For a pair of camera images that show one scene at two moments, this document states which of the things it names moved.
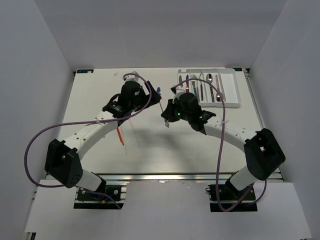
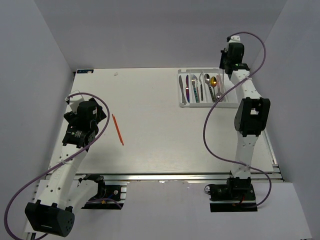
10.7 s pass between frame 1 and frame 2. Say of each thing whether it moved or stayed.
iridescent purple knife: stayed
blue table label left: stayed
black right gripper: moved
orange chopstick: stayed
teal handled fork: stayed
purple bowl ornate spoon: moved
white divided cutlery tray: stayed
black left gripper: moved
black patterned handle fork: stayed
